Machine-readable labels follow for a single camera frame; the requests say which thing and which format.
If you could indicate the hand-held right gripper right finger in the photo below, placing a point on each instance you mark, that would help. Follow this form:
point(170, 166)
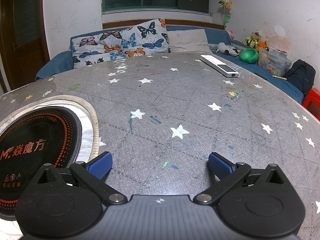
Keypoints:
point(220, 165)

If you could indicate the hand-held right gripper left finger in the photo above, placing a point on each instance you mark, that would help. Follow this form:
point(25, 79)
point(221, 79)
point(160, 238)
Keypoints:
point(101, 164)

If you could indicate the black round induction cooktop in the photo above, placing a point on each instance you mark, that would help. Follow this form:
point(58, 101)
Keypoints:
point(37, 135)

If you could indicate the grey star-print table cover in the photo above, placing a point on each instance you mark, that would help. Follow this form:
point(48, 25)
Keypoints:
point(175, 100)

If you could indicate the white remote control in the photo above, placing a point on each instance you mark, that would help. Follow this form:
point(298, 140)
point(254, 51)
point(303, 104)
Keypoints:
point(220, 65)

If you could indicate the blue sofa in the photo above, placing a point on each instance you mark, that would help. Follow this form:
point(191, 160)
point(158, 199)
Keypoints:
point(55, 62)

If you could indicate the green plastic bowl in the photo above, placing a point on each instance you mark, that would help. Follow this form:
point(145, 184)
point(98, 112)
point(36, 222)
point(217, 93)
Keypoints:
point(248, 56)

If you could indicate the clear plastic toy box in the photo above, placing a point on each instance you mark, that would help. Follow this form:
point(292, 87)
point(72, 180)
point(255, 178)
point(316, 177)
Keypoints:
point(272, 63)

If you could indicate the red plastic stool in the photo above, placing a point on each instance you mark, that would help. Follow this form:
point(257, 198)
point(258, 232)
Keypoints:
point(313, 100)

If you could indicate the black and white plush toy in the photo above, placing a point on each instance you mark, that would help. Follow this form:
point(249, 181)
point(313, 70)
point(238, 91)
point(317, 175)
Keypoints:
point(225, 48)

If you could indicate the black backpack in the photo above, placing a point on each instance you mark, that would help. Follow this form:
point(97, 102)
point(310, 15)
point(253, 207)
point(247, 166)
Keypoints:
point(300, 76)

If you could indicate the butterfly print pillow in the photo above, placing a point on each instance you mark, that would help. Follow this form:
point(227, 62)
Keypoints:
point(125, 42)

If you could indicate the orange plush toy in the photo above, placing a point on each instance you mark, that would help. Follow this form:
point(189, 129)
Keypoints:
point(262, 45)

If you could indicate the beige pillow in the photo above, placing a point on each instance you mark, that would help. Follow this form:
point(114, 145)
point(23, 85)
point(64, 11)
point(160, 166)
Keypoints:
point(187, 41)

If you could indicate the teddy bear with yellow vest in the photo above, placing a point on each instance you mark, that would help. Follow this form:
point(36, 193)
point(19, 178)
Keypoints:
point(253, 40)

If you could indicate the pink plush toy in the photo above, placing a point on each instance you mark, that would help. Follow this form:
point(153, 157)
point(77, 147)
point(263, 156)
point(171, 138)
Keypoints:
point(230, 34)

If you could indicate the wooden door with glass pane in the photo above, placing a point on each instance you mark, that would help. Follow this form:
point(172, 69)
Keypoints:
point(25, 30)

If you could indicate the artificial flower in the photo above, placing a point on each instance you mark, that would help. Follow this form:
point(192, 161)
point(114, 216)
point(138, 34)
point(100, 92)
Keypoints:
point(225, 3)

